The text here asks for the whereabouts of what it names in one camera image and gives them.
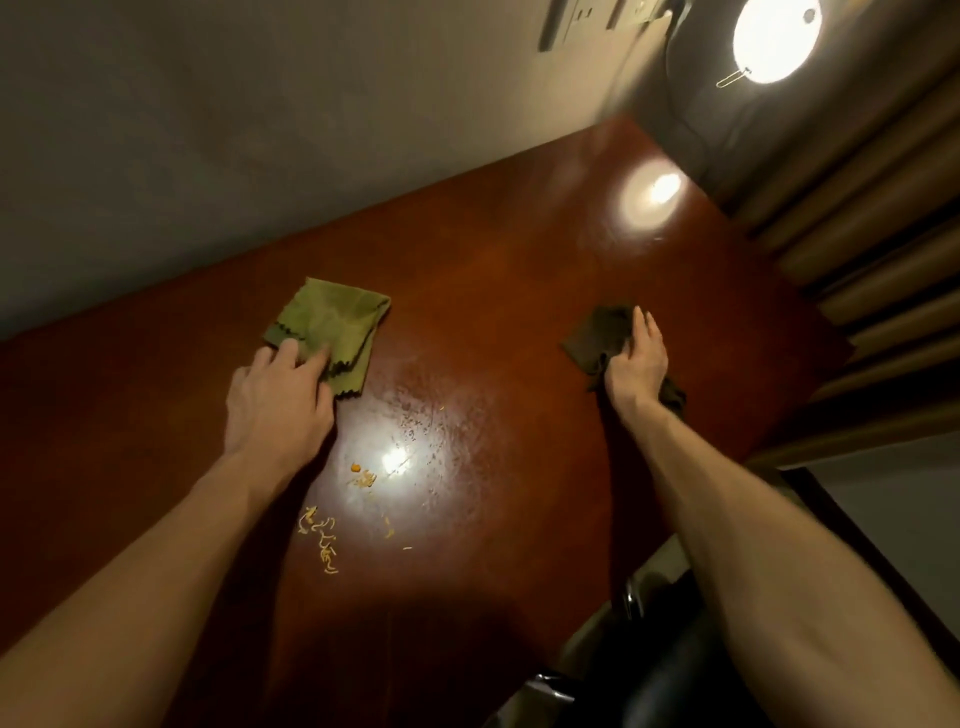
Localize person's left hand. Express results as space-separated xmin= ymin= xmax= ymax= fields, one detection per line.
xmin=222 ymin=339 xmax=337 ymax=483

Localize black chair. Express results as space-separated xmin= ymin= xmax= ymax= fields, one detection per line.
xmin=487 ymin=536 xmax=796 ymax=728

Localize dark olive cloth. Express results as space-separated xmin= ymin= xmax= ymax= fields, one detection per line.
xmin=561 ymin=303 xmax=688 ymax=420

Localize green microfibre cloth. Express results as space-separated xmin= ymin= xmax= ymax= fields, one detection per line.
xmin=261 ymin=277 xmax=393 ymax=399

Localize person's right hand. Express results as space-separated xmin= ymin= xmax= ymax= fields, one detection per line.
xmin=603 ymin=305 xmax=670 ymax=423

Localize scattered noodle scraps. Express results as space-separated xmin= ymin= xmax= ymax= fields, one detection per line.
xmin=296 ymin=505 xmax=416 ymax=579

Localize round glowing lamp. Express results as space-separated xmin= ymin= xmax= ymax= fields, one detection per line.
xmin=667 ymin=0 xmax=824 ymax=102

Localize beige pleated curtain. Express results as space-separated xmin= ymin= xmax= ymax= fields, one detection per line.
xmin=716 ymin=63 xmax=960 ymax=470

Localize person's right forearm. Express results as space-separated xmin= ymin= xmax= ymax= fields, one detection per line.
xmin=619 ymin=391 xmax=960 ymax=728

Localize person's left forearm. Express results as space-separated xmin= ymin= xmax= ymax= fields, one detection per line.
xmin=0 ymin=448 xmax=301 ymax=728

